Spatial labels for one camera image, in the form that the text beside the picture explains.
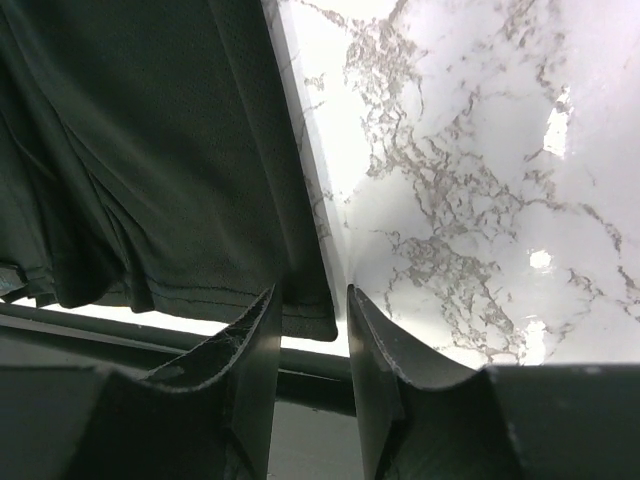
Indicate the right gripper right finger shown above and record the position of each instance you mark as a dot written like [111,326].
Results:
[385,360]

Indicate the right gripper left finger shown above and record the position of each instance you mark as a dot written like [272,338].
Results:
[238,369]

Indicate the black t shirt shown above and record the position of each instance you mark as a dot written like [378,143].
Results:
[148,160]

